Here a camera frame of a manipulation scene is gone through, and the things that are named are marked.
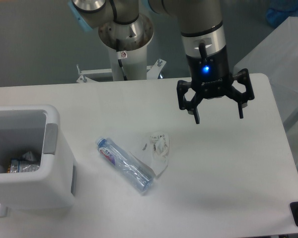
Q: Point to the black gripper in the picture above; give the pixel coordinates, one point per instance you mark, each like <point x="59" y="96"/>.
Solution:
<point x="208" y="74"/>

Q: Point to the white wrapper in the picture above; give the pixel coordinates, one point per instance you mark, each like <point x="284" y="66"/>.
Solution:
<point x="152" y="150"/>

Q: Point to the clear plastic water bottle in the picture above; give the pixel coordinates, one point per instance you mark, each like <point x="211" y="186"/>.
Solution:
<point x="134" y="171"/>

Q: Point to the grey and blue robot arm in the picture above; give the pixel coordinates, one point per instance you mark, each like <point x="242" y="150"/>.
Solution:
<point x="200" y="23"/>

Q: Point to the white trash can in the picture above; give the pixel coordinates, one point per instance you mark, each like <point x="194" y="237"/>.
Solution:
<point x="33" y="133"/>

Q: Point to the blue object on floor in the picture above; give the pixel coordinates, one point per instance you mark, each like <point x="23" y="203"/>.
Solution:
<point x="279" y="10"/>

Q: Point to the white pedestal base frame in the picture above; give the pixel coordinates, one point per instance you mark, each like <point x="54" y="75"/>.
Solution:
<point x="105" y="75"/>

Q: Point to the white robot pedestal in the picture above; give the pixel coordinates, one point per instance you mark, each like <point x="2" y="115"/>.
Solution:
<point x="127" y="45"/>

